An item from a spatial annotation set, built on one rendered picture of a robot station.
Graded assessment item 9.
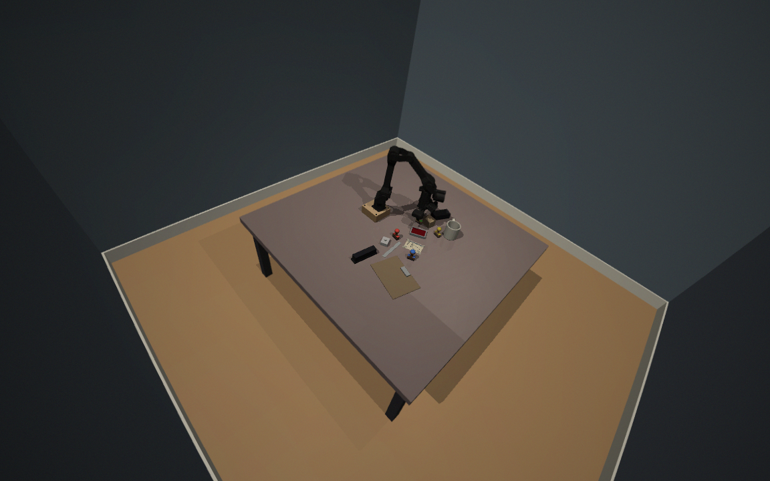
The grey mug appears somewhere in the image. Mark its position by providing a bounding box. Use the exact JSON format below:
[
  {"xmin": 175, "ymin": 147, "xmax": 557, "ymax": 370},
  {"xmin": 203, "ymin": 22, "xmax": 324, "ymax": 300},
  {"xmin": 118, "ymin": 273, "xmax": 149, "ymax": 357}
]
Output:
[{"xmin": 443, "ymin": 218, "xmax": 461, "ymax": 241}]

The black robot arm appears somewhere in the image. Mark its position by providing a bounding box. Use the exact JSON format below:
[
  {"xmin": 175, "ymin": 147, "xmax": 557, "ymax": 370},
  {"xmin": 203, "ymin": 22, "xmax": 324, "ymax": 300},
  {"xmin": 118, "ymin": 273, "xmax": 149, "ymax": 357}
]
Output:
[{"xmin": 372, "ymin": 146, "xmax": 446, "ymax": 213}]

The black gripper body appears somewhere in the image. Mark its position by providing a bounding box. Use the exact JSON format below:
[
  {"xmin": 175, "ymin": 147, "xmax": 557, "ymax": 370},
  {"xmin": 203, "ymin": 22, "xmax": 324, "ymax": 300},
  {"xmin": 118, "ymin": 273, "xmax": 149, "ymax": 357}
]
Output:
[{"xmin": 412, "ymin": 198, "xmax": 432, "ymax": 219}]

